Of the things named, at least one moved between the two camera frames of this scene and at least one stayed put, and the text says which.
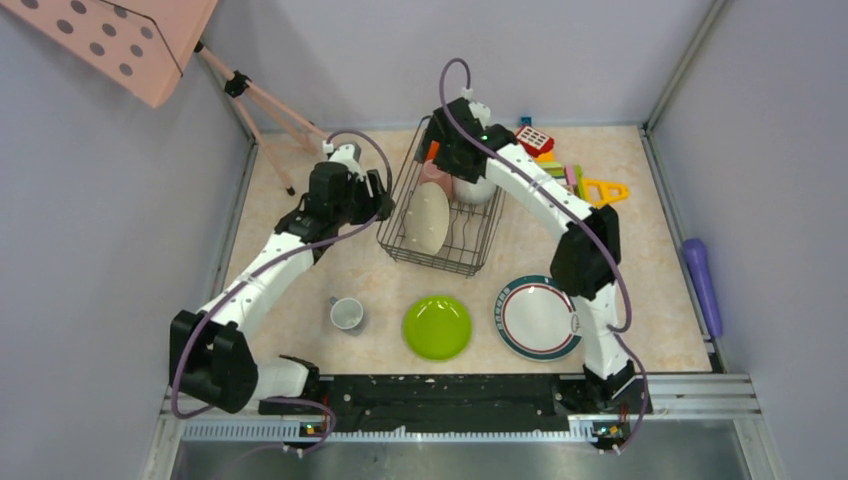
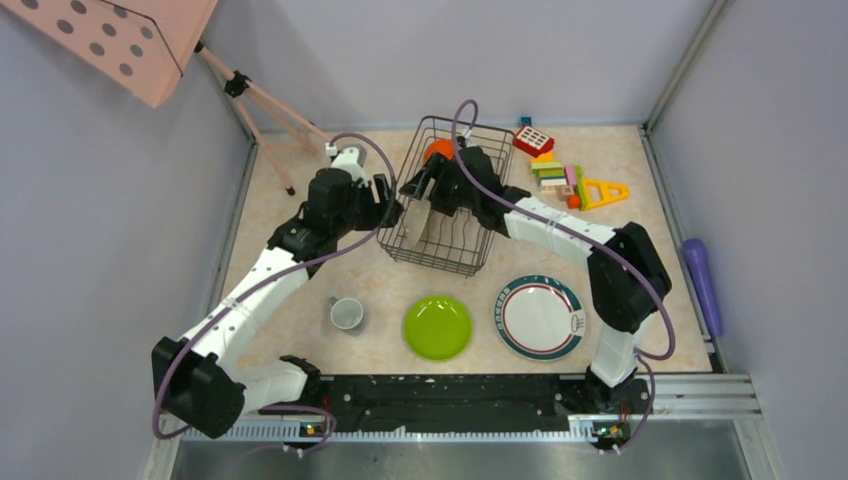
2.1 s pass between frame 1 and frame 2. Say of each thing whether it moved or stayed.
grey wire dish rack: stayed
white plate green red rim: stayed
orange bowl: stayed
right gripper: moved
